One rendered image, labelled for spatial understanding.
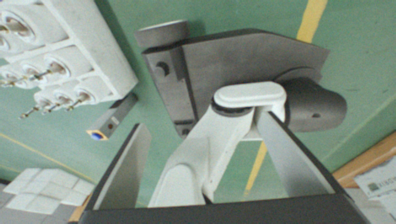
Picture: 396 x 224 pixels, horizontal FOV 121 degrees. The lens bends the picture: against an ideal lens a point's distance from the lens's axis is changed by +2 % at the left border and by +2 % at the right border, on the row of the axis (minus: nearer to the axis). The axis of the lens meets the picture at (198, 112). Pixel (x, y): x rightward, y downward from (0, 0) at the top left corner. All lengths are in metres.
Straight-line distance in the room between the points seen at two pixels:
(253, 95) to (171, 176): 0.29
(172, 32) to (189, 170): 0.39
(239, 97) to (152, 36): 0.32
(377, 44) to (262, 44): 0.57
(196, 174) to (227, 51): 0.38
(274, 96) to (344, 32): 0.50
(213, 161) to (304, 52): 0.45
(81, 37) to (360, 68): 1.21
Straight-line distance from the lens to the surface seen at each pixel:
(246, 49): 0.47
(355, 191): 2.43
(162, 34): 0.44
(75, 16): 0.66
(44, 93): 0.83
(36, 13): 0.63
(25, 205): 3.15
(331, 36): 0.80
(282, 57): 0.52
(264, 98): 0.38
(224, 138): 0.31
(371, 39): 0.92
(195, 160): 0.25
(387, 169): 1.81
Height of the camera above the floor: 0.60
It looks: 48 degrees down
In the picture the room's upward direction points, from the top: 173 degrees counter-clockwise
